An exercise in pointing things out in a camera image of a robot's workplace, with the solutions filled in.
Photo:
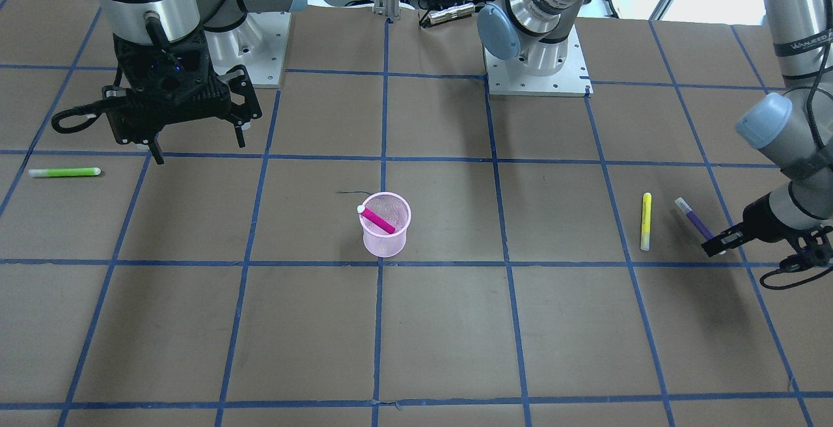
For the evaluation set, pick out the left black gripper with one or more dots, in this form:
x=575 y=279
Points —
x=759 y=213

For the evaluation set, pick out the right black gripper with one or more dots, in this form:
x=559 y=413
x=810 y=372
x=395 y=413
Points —
x=241 y=96

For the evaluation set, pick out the purple marker pen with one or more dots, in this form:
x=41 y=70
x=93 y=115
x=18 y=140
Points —
x=693 y=218

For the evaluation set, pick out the pink marker pen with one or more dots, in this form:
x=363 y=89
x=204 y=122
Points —
x=373 y=217

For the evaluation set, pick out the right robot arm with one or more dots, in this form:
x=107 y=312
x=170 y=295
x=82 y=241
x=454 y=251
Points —
x=159 y=23

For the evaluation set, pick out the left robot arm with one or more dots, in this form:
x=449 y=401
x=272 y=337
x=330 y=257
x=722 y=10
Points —
x=602 y=124

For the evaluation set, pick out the pink mesh cup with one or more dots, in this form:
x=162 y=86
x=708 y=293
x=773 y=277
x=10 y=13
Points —
x=385 y=218

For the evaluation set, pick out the yellow marker pen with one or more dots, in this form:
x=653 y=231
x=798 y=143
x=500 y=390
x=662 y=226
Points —
x=645 y=222

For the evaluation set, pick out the green marker pen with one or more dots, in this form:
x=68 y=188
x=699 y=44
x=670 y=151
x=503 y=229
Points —
x=64 y=172

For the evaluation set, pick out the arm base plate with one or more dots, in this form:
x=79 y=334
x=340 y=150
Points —
x=556 y=70
x=259 y=44

